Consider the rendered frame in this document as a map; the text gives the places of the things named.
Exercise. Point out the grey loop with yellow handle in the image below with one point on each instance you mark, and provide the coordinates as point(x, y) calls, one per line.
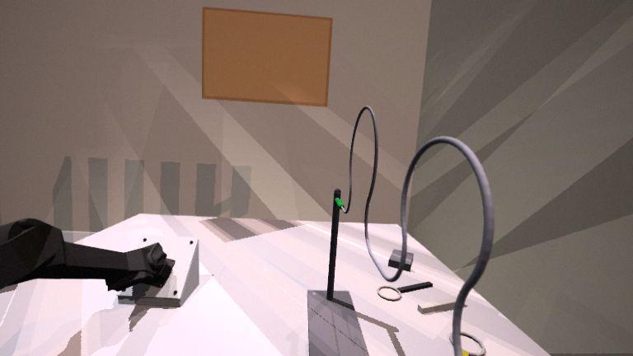
point(466, 353)

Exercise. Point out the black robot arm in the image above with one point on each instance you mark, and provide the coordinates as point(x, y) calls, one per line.
point(31, 249)

